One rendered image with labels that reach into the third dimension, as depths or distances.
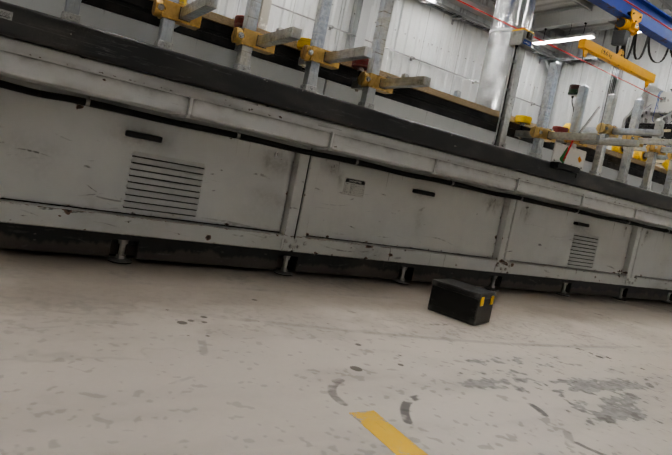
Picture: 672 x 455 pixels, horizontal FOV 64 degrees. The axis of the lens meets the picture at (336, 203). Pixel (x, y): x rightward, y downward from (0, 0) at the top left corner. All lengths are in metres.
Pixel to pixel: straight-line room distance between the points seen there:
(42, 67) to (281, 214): 0.99
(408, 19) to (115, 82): 10.04
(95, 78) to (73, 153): 0.32
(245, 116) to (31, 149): 0.66
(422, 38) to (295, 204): 9.73
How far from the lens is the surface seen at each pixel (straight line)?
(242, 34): 1.78
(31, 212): 1.89
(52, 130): 1.90
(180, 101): 1.74
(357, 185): 2.31
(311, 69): 1.89
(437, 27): 11.96
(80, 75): 1.69
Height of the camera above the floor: 0.44
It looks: 3 degrees down
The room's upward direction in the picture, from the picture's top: 11 degrees clockwise
